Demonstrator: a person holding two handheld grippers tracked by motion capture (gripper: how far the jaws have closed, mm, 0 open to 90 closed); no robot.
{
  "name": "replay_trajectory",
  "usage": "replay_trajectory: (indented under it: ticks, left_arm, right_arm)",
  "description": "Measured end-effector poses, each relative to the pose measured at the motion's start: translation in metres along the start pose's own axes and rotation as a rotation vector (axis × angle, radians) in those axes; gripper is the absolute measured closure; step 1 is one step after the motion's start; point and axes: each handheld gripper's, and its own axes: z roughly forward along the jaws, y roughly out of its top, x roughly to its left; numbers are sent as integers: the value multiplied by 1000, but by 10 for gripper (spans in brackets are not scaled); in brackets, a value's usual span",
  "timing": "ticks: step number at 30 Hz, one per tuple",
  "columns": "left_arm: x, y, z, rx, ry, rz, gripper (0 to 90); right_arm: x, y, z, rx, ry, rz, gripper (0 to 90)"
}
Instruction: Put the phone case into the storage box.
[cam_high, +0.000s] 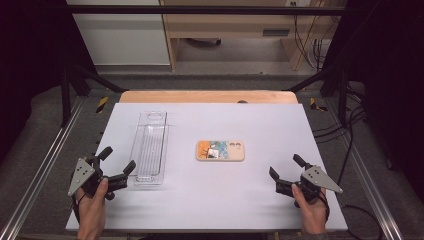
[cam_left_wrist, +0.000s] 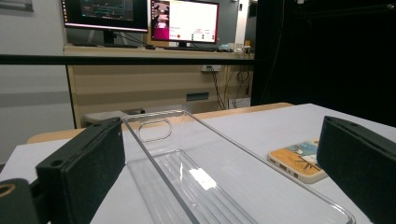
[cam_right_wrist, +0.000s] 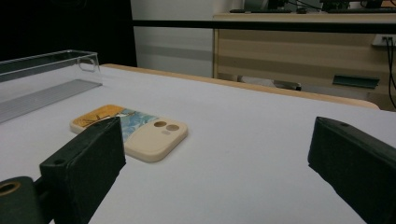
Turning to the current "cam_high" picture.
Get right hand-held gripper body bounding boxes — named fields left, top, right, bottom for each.
left=282, top=162, right=344, bottom=210

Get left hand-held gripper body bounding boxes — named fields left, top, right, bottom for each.
left=67, top=155, right=116, bottom=202

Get clear plastic tray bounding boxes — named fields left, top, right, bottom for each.
left=128, top=110, right=170, bottom=186

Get person's right hand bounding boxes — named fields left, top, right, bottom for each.
left=291, top=183, right=330, bottom=236

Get person's left hand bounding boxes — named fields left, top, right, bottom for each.
left=75, top=177, right=110, bottom=240

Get yellow black tape marker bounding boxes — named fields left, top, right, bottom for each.
left=95, top=96, right=110, bottom=114
left=309, top=97, right=329, bottom=112

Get white table board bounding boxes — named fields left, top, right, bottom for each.
left=65, top=102, right=349, bottom=233

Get wooden table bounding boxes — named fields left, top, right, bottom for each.
left=119, top=89, right=299, bottom=105

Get white cabinet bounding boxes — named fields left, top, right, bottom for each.
left=65, top=0, right=171, bottom=66

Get black curtain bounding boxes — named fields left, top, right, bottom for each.
left=0, top=0, right=98, bottom=164
left=322, top=0, right=424, bottom=196

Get wooden desk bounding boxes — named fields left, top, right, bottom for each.
left=159, top=0, right=348, bottom=72

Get right hand-held gripper cable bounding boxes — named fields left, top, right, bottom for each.
left=319, top=189, right=332, bottom=225

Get hand-held gripper cable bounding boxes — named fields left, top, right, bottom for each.
left=319, top=189, right=332, bottom=225
left=70, top=194, right=84, bottom=225

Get left hand-held gripper cable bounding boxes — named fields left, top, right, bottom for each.
left=70, top=194, right=84, bottom=225

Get aluminium rail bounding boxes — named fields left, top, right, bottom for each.
left=323, top=96, right=405, bottom=240
left=0, top=96, right=86, bottom=240

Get black floor cables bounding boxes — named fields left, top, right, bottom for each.
left=312, top=83, right=385, bottom=240

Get black frame strut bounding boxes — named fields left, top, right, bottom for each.
left=282, top=62, right=350, bottom=127
left=60, top=62, right=130, bottom=128

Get bundle of desk cables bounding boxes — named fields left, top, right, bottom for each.
left=291, top=1, right=332, bottom=72

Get black horizontal frame bar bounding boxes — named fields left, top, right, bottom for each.
left=65, top=4, right=348, bottom=16

